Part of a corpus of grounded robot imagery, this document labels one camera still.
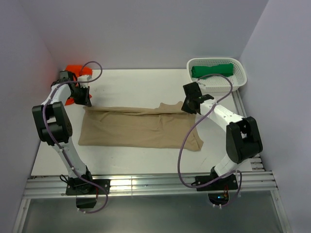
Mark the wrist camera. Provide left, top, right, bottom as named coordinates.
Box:
left=77, top=75, right=92, bottom=85
left=198, top=82, right=207, bottom=92

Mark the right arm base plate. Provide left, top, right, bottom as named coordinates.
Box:
left=191, top=174, right=238, bottom=191

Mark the beige t-shirt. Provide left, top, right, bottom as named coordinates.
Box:
left=78, top=101, right=204, bottom=151

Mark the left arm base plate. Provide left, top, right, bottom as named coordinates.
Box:
left=65, top=178, right=111, bottom=196

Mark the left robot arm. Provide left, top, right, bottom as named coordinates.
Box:
left=32, top=70, right=95, bottom=195

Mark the white plastic basket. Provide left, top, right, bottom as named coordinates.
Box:
left=187, top=57, right=247, bottom=93

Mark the rolled green t-shirt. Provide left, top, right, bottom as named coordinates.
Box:
left=190, top=63, right=234, bottom=78

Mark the orange t-shirt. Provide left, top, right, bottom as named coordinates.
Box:
left=65, top=65, right=93, bottom=106

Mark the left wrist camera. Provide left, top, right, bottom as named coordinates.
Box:
left=77, top=75, right=92, bottom=85

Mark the aluminium rail frame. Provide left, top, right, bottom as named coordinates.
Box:
left=12, top=89, right=292, bottom=233

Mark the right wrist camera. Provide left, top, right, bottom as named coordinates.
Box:
left=198, top=82, right=207, bottom=92

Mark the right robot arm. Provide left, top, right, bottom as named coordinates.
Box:
left=177, top=82, right=263, bottom=189

